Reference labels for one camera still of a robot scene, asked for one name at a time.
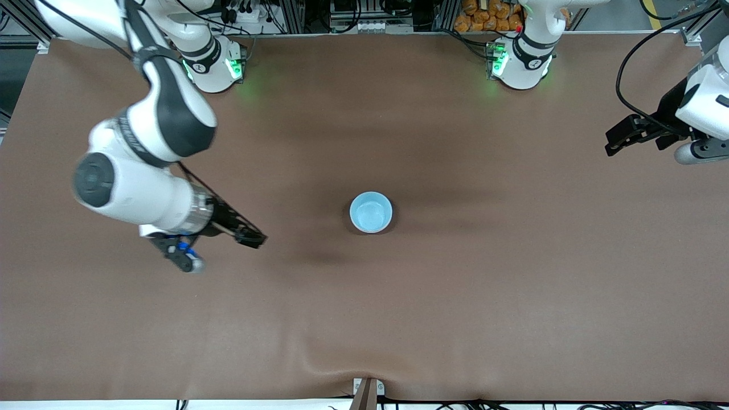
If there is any light blue bowl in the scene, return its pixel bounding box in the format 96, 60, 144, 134
349, 191, 393, 234

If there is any brown table mat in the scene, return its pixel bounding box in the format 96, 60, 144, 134
0, 33, 729, 402

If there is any bag of orange items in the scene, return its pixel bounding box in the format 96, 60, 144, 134
454, 0, 525, 33

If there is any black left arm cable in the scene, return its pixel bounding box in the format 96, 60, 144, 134
616, 0, 729, 136

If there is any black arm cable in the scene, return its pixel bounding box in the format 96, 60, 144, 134
616, 0, 729, 136
33, 0, 254, 228

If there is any aluminium frame profile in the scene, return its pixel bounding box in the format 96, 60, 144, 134
0, 0, 53, 54
681, 0, 729, 63

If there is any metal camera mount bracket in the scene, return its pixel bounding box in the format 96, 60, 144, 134
350, 378, 386, 410

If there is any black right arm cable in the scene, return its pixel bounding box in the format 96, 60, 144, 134
33, 0, 254, 228

